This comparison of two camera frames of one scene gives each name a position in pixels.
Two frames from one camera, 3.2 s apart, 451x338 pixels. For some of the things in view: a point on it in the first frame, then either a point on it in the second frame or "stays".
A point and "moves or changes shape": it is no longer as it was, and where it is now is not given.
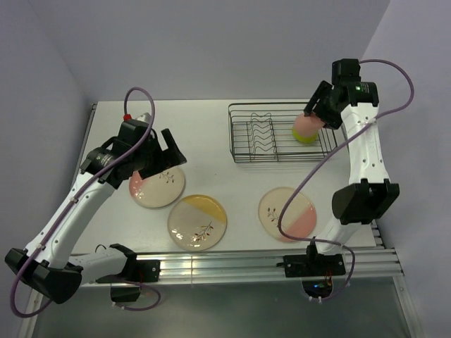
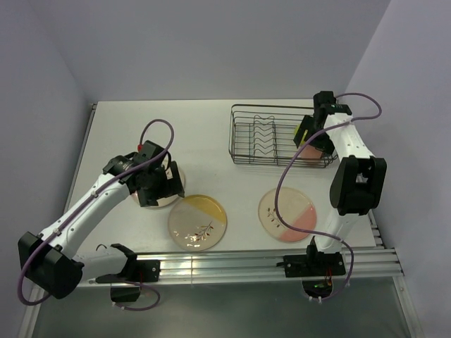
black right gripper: (332, 120) → (307, 123)
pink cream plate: (299, 219) stays
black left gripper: (165, 159) → (170, 186)
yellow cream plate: (197, 222) stays
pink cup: (308, 125) moves or changes shape
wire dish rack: (263, 132) stays
